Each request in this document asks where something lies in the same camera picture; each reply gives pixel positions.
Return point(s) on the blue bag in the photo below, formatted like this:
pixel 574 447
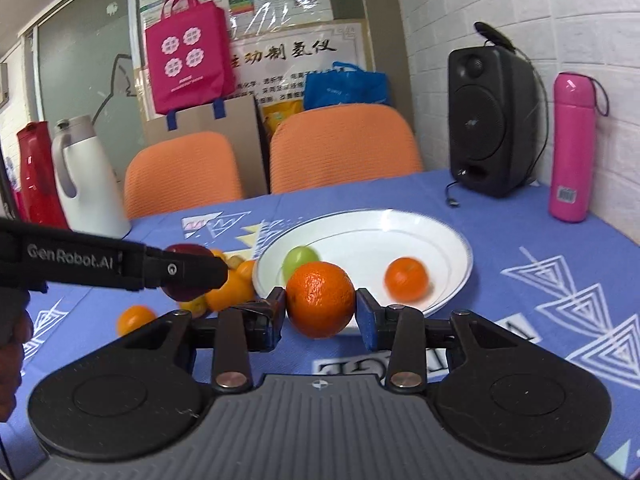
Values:
pixel 345 87

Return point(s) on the black speaker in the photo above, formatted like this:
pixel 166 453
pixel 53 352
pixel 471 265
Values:
pixel 480 115

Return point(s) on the pink tote bag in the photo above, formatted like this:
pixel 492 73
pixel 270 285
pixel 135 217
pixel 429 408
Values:
pixel 190 60

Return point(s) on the red jug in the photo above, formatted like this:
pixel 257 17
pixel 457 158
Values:
pixel 35 175

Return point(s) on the framed wall sign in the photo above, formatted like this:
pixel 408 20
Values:
pixel 300 55

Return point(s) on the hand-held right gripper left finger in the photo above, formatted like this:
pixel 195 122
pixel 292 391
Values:
pixel 277 312

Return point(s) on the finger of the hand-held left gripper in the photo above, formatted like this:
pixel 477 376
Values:
pixel 190 270

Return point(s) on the person's left hand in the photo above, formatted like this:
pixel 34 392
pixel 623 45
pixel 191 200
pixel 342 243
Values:
pixel 10 375

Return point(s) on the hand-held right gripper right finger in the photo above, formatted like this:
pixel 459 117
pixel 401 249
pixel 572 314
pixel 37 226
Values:
pixel 366 321

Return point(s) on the blue patterned tablecloth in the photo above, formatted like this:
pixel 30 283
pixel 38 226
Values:
pixel 500 240

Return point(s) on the yellow packet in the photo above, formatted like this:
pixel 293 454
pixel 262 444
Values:
pixel 282 115

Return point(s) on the white plate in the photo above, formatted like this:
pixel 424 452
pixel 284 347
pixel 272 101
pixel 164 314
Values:
pixel 360 240

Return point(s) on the small black device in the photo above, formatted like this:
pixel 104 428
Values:
pixel 492 35

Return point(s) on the red apple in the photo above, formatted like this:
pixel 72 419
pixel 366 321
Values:
pixel 190 294

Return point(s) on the dark orange tangerine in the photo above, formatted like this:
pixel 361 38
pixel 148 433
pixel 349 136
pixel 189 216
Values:
pixel 320 300
pixel 406 280

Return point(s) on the grey glass board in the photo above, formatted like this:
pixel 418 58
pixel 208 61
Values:
pixel 85 60

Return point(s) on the orange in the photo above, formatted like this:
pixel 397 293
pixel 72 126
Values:
pixel 135 321
pixel 246 269
pixel 216 255
pixel 232 296

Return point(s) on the pink bottle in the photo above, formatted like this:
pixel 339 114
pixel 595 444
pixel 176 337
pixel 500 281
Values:
pixel 570 150

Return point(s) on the brown paper bag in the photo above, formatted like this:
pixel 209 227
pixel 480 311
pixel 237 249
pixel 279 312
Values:
pixel 235 127

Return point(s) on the orange chair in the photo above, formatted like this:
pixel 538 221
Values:
pixel 180 175
pixel 345 145

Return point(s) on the small yellowish brown fruit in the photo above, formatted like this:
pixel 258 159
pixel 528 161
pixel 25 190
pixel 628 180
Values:
pixel 233 261

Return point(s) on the white jug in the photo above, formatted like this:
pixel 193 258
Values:
pixel 90 180

